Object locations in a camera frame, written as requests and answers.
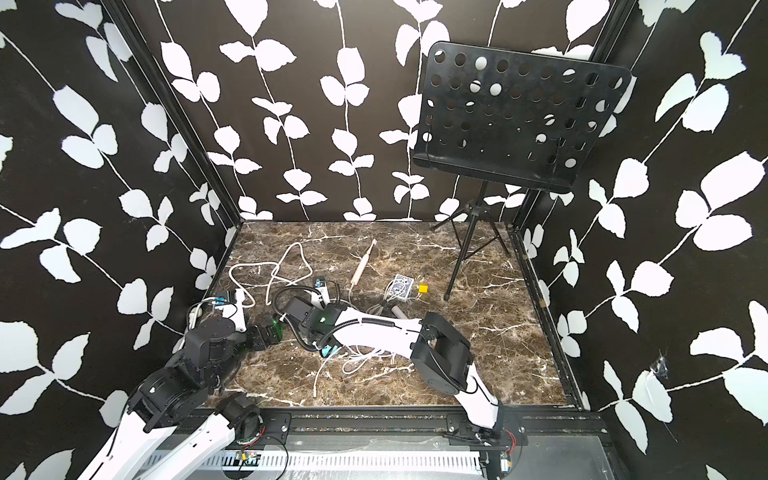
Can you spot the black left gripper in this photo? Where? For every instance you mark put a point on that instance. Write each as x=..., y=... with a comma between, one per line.
x=262, y=340

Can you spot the pink electric toothbrush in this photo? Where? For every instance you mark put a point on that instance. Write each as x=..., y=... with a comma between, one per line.
x=362, y=264

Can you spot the white electric toothbrush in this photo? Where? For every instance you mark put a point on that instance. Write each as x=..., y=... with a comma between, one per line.
x=397, y=312

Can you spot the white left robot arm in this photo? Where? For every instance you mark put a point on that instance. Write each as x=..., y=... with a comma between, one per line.
x=157, y=408

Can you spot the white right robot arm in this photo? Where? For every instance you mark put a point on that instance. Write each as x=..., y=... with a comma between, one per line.
x=440, y=354

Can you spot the teal power strip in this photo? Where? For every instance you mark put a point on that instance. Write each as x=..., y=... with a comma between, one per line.
x=328, y=350

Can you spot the blue playing card box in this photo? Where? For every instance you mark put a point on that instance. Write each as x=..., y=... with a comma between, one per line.
x=400, y=287

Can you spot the black music stand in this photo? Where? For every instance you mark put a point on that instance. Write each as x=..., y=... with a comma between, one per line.
x=523, y=119

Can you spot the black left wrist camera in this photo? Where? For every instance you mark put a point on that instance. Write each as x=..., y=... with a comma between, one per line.
x=214, y=343

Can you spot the black front rail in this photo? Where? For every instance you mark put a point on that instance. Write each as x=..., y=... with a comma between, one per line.
x=524, y=422

